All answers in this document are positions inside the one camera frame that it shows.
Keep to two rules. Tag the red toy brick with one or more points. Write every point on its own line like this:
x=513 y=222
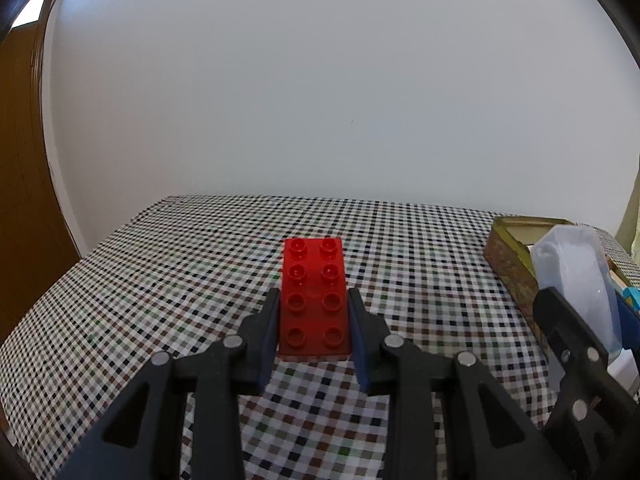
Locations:
x=312 y=305

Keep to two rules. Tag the brown wooden door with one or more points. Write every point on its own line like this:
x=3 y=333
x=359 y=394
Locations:
x=30 y=185

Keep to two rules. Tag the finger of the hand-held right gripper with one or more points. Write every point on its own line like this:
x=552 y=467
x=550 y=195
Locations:
x=570 y=330
x=628 y=320

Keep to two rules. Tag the teal printed toy brick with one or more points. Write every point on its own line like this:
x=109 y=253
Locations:
x=633 y=295

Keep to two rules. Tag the clear plastic box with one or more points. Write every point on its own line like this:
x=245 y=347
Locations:
x=575 y=265

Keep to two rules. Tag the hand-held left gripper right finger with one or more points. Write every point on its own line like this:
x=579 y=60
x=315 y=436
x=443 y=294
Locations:
x=359 y=345

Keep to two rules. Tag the checked tablecloth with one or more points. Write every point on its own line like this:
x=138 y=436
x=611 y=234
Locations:
x=150 y=285

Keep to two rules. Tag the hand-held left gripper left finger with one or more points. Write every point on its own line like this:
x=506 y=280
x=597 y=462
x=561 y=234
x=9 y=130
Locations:
x=269 y=345

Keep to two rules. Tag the green printed bedding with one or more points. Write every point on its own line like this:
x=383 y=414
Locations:
x=629 y=210

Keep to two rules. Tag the gold metal tin box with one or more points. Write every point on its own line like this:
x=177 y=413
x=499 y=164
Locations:
x=510 y=260

